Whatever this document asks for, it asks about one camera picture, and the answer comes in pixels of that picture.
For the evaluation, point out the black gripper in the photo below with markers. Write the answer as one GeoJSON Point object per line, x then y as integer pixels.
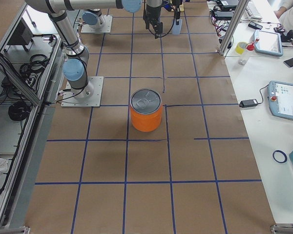
{"type": "Point", "coordinates": [151, 10]}

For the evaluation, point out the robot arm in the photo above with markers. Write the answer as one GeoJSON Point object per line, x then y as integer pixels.
{"type": "Point", "coordinates": [94, 18]}
{"type": "Point", "coordinates": [56, 10]}

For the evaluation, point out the orange can with silver lid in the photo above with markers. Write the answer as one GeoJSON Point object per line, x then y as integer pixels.
{"type": "Point", "coordinates": [145, 110]}

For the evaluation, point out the yellow tape roll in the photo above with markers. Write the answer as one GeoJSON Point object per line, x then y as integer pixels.
{"type": "Point", "coordinates": [240, 48]}

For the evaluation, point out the squeeze bottle with red cap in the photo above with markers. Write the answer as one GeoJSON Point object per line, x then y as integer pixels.
{"type": "Point", "coordinates": [248, 51]}

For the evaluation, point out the teach pendant far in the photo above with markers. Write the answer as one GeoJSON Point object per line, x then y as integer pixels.
{"type": "Point", "coordinates": [268, 43]}

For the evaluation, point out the teach pendant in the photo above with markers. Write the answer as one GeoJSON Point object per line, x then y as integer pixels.
{"type": "Point", "coordinates": [268, 43]}
{"type": "Point", "coordinates": [280, 99]}

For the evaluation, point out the teach pendant near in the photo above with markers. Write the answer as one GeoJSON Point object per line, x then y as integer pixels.
{"type": "Point", "coordinates": [280, 99]}

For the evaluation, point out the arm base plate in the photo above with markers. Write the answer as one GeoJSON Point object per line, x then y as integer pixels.
{"type": "Point", "coordinates": [86, 29]}
{"type": "Point", "coordinates": [89, 97]}

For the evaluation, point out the aluminium frame post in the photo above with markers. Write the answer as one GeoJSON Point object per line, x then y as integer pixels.
{"type": "Point", "coordinates": [240, 9]}

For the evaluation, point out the black power adapter with cable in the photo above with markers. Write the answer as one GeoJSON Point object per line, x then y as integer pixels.
{"type": "Point", "coordinates": [252, 102]}

